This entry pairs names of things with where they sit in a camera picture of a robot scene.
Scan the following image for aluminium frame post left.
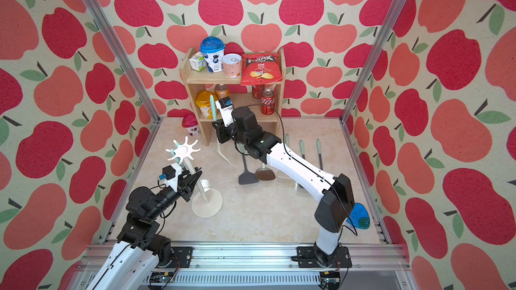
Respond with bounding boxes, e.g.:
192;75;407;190
83;0;161;125

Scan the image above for red cola can front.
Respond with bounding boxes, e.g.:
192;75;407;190
261;89;275;115

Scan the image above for grey turner green handle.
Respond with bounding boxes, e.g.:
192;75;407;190
299;140;306;159

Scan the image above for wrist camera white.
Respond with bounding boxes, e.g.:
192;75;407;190
158;163;183;192
215;96;234;127

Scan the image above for steel spoon dark wooden handle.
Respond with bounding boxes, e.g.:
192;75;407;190
255;163;275;181

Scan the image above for small white green carton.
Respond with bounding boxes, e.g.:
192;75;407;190
189;52;207;71

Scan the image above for aluminium frame post right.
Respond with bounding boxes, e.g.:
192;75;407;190
340;0;407;127

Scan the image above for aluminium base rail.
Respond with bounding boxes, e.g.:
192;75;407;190
68;242;417;289

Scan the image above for blue lid yogurt cup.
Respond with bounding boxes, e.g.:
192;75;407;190
200;36;225;73

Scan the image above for grey slotted spatula green handle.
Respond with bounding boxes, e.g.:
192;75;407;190
316;138;324;170

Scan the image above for white utensil rack stand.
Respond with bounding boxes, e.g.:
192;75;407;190
165;136;223;219

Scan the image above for yellow mango cup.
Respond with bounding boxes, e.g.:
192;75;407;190
196;90;217;119

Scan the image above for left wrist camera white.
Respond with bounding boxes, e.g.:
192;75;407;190
158;163;183;192

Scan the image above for aluminium frame post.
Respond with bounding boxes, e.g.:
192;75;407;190
340;0;407;127
83;0;161;125

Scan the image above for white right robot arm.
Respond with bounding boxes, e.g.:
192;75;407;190
212;106;355;268

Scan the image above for red cola can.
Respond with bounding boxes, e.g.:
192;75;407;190
261;89;275;115
252;85;265;99

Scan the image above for red chips bag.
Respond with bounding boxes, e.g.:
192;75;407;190
241;53;283;86

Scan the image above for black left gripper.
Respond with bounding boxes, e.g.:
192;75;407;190
147;166;202;221

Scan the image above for blue lid cup on floor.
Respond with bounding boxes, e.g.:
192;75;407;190
346;203;371;230

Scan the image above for orange soda can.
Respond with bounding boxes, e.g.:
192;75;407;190
214;84;230;99

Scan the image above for wooden two-tier shelf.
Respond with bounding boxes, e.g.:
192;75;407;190
179;46;287;148

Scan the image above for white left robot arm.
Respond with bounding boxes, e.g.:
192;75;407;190
87;166;202;289

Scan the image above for pink tin can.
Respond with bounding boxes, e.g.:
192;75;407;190
223;54;243;78

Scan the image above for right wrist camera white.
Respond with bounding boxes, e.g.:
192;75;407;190
215;96;234;127

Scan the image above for red cola can back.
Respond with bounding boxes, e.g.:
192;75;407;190
252;85;265;99

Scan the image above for red lid small cup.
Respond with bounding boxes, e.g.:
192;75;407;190
181;114;200;136

